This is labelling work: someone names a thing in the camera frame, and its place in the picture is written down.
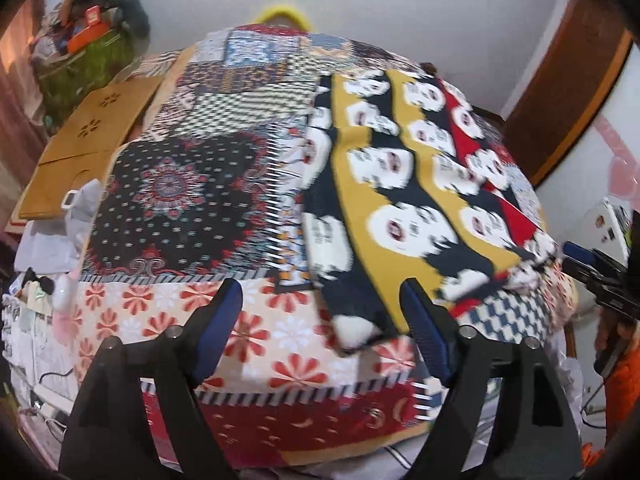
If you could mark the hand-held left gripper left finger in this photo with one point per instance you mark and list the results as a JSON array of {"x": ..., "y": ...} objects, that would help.
[{"x": 220, "y": 330}]

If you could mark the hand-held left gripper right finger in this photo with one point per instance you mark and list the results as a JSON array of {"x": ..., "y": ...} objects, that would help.
[{"x": 425, "y": 330}]

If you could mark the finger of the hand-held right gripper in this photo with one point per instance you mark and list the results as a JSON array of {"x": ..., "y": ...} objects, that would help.
[
  {"x": 617, "y": 301},
  {"x": 580, "y": 254}
]

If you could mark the face-printed yellow knit sweater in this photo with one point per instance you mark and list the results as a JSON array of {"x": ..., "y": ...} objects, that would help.
[{"x": 390, "y": 180}]

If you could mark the white device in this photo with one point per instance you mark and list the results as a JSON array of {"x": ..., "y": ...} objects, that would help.
[{"x": 605, "y": 230}]

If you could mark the patchwork printed blanket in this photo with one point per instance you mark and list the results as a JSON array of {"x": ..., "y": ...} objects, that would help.
[{"x": 175, "y": 200}]

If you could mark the brown wooden door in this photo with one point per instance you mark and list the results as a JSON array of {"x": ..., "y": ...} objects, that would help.
[{"x": 565, "y": 90}]

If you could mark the pile of papers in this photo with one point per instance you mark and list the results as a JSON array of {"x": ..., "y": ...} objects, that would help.
[{"x": 35, "y": 340}]

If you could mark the white plastic bag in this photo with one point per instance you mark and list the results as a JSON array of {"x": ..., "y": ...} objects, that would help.
[{"x": 55, "y": 235}]

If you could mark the wooden lap desk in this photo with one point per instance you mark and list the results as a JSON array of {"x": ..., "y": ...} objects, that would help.
[{"x": 90, "y": 145}]

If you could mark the striped cloth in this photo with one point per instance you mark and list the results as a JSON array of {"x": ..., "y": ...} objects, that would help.
[{"x": 160, "y": 62}]

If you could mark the pink curtain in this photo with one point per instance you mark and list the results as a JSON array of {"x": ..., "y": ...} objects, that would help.
[{"x": 15, "y": 85}]

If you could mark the orange box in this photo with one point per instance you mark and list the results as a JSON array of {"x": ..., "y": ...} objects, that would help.
[{"x": 87, "y": 37}]

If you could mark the yellow padded hoop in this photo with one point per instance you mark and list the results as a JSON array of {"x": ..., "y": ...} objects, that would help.
[{"x": 280, "y": 12}]

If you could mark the dark grey garment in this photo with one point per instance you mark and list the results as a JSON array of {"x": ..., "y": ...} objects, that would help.
[{"x": 127, "y": 12}]

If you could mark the small red box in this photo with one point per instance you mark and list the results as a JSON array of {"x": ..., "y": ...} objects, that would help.
[{"x": 92, "y": 15}]

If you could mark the pink wall decoration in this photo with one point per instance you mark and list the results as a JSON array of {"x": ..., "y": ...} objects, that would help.
[{"x": 622, "y": 160}]

